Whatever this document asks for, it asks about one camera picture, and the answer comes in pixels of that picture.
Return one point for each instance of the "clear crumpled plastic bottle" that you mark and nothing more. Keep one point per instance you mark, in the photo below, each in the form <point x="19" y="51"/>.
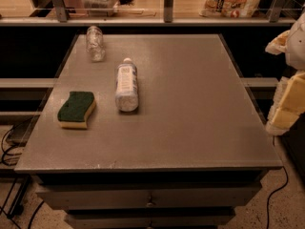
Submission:
<point x="95" y="44"/>

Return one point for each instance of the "grey metal shelf rail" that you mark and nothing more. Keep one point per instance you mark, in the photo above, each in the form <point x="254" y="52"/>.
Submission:
<point x="139" y="12"/>

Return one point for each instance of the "blue labelled plastic bottle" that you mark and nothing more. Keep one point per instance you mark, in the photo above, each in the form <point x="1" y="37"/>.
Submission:
<point x="126" y="93"/>

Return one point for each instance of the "green and yellow sponge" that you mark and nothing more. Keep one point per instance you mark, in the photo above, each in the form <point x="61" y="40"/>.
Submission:
<point x="75" y="112"/>

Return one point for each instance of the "clear plastic storage box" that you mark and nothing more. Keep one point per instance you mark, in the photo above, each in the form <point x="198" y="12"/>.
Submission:
<point x="99" y="7"/>

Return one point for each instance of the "grey table with drawers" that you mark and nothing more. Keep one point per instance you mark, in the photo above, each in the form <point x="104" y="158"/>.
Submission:
<point x="191" y="152"/>

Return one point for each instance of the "dark box on floor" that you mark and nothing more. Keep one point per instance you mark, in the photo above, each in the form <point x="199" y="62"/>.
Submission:
<point x="20" y="133"/>

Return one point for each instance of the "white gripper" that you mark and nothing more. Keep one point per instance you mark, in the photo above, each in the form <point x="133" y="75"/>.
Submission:
<point x="296" y="50"/>

